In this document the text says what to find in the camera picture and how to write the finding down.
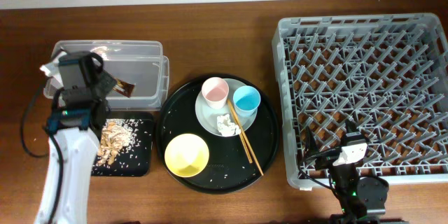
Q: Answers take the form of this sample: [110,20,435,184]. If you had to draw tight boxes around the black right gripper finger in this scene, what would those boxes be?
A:
[305,126,319,156]
[344,119,358,136]

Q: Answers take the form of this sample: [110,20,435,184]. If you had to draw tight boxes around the blue cup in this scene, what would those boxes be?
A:
[232,85,261,118]

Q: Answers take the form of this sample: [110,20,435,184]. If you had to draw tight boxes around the white tissue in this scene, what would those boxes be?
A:
[217,114,241,137]

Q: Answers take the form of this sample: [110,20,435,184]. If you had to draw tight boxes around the pink cup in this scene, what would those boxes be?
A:
[201,77,230,109]

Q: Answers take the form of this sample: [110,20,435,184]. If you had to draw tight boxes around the yellow bowl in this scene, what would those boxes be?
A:
[164,134,209,178]

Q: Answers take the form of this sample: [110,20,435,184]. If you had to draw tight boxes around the gold snack wrapper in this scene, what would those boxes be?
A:
[113,78,135,98]

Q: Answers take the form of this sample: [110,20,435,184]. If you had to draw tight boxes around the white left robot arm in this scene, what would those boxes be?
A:
[35,51,117,223]

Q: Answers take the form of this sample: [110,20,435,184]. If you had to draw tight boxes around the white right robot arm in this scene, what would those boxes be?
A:
[302,120,389,223]

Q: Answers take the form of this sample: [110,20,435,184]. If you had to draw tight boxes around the grey dishwasher rack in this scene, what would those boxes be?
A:
[272,13,447,190]

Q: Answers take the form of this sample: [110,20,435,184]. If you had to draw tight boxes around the food scraps and rice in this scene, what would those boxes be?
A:
[94,119,143,168]

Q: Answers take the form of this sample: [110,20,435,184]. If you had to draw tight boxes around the black rectangular tray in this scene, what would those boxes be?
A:
[91,111,155,177]

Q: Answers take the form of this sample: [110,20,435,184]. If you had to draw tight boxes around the wooden chopstick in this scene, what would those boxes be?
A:
[227,99,253,164]
[239,120,264,176]

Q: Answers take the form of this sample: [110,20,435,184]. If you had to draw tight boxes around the clear plastic bin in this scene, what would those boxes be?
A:
[53,40,169,111]

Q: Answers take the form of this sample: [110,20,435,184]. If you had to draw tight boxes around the grey plate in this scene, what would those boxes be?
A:
[195,78,245,137]

